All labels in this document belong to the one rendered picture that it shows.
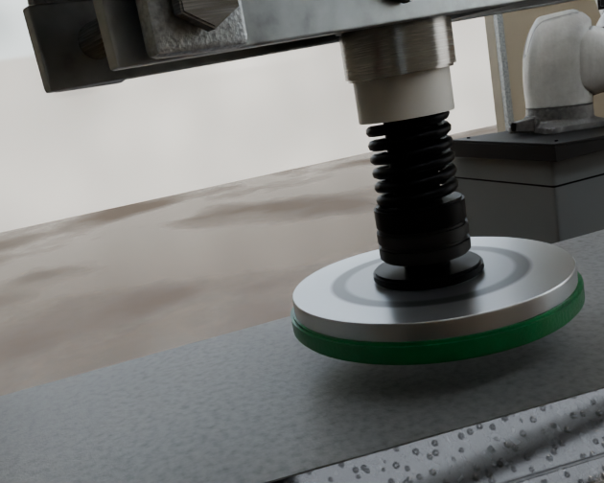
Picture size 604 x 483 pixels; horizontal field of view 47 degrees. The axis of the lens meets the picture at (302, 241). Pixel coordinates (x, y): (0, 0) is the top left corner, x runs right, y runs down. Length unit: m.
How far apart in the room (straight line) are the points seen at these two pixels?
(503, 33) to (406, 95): 6.10
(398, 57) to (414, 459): 0.26
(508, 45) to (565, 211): 5.13
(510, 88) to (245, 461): 6.31
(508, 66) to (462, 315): 6.24
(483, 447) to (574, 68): 1.39
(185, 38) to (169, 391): 0.32
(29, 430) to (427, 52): 0.40
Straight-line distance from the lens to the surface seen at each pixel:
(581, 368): 0.51
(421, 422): 0.45
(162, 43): 0.33
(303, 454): 0.44
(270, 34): 0.38
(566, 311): 0.49
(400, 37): 0.48
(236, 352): 0.62
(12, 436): 0.58
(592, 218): 1.65
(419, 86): 0.49
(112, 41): 0.34
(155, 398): 0.56
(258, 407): 0.50
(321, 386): 0.52
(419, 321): 0.45
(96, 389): 0.61
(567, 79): 1.76
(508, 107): 6.58
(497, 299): 0.47
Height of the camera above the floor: 1.03
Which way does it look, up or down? 12 degrees down
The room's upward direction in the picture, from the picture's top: 10 degrees counter-clockwise
